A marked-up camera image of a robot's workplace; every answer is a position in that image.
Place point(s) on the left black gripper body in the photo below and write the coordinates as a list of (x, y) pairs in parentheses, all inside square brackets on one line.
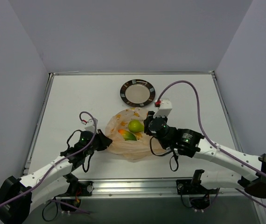
[(100, 142)]

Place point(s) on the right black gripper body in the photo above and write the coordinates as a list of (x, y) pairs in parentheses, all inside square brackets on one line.
[(148, 123)]

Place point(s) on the green fake pear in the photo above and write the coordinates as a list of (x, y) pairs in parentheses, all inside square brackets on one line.
[(135, 126)]

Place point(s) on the translucent orange plastic bag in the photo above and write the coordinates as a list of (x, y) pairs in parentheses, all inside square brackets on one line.
[(131, 150)]

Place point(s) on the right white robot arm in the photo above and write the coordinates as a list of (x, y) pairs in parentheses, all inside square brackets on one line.
[(244, 171)]

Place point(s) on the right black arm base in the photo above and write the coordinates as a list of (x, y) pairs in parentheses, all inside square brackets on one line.
[(193, 186)]

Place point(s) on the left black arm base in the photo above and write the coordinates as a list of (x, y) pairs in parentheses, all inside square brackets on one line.
[(76, 190)]

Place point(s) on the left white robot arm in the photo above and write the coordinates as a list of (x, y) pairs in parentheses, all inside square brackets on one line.
[(20, 196)]

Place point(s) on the orange green fake mango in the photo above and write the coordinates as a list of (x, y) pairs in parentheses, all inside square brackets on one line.
[(127, 135)]

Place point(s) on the brown rimmed ceramic plate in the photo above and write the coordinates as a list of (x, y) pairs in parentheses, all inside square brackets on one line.
[(137, 93)]

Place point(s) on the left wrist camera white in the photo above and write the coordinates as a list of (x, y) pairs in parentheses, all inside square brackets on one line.
[(90, 125)]

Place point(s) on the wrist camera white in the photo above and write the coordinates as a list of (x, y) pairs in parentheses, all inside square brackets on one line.
[(90, 125), (164, 107)]

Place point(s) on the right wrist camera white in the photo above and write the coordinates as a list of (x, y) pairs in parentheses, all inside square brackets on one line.
[(164, 107)]

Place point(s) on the aluminium front rail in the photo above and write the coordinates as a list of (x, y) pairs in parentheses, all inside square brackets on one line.
[(136, 188)]

